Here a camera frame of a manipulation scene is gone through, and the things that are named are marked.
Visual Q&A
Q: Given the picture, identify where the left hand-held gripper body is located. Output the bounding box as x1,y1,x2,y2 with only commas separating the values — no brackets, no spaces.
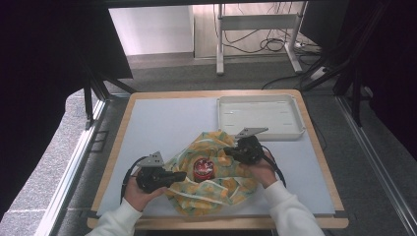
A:
135,150,172,194

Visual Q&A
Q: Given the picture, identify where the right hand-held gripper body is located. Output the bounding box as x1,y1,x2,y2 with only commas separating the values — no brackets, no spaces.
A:
233,127,269,165

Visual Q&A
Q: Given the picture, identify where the yellow floral cloth bag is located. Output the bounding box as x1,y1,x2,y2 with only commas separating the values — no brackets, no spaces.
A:
162,131,264,217

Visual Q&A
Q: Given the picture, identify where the person's left hand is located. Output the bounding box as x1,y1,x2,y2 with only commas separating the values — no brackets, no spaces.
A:
123,176,169,212

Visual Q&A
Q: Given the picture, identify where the person's right hand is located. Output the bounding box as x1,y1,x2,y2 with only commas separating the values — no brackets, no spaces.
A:
247,150,278,190

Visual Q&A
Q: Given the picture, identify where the red round can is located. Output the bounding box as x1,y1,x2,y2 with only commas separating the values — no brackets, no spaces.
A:
192,156,215,184

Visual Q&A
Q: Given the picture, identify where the white plastic tray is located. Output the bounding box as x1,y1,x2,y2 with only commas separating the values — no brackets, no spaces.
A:
216,93,307,143

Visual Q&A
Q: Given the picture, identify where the grey table mat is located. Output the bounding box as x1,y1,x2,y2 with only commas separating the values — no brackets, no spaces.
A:
95,96,336,218

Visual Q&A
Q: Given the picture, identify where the white power strip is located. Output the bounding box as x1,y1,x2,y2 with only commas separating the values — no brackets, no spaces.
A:
309,66,329,82

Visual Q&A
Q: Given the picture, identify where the black metal stand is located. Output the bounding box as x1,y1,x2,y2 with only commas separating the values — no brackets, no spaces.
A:
82,64,138,131
300,3,375,128

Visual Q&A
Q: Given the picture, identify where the white panel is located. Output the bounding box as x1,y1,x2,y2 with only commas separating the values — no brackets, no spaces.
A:
107,5,195,56

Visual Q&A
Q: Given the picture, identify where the black curtain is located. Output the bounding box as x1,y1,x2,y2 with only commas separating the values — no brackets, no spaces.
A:
0,0,134,221
299,0,417,161

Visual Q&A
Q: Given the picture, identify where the left hand-held gripper black cable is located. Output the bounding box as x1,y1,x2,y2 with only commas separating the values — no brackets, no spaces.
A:
120,155,149,205

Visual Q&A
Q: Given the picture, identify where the hand-held gripper black cable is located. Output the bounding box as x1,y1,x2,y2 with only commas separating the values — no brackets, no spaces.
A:
120,155,149,205
260,145,287,189

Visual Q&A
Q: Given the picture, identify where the right hand-held gripper black cable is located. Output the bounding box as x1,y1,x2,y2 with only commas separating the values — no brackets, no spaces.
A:
260,145,287,189

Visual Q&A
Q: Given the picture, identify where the thin black cable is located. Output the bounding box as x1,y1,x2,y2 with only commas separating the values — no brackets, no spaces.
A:
309,116,328,152

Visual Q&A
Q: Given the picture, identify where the aluminium rail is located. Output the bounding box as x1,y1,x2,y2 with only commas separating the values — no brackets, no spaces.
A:
33,92,132,236
335,94,417,236

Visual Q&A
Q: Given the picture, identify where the tangle of black floor cables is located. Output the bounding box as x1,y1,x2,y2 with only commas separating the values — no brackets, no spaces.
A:
222,2,324,56

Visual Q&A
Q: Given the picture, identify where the white metal desk frame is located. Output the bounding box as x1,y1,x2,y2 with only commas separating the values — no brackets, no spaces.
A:
214,2,305,76

